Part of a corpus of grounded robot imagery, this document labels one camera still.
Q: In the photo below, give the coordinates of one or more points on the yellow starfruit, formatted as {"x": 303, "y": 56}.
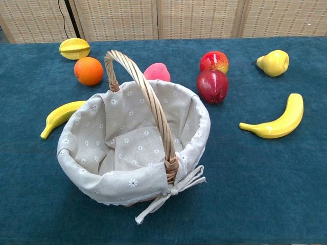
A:
{"x": 74, "y": 48}

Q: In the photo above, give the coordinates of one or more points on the dark red apple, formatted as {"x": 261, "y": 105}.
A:
{"x": 212, "y": 86}

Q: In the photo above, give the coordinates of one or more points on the bamboo folding screen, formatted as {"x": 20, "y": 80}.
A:
{"x": 199, "y": 18}

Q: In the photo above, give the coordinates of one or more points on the wicker basket with floral liner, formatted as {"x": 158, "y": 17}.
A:
{"x": 132, "y": 153}

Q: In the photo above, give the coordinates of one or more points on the teal tablecloth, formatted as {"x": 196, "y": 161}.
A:
{"x": 255, "y": 183}

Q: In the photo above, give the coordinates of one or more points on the yellow plastic banana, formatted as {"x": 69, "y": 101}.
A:
{"x": 283, "y": 125}
{"x": 60, "y": 114}

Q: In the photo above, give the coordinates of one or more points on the yellow pear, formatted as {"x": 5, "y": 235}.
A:
{"x": 274, "y": 63}

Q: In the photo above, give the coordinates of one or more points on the red and yellow apple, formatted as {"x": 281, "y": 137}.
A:
{"x": 214, "y": 60}

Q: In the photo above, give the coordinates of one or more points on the pink peach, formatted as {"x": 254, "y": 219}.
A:
{"x": 156, "y": 72}

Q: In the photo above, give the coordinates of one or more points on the orange fruit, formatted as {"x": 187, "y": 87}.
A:
{"x": 88, "y": 71}

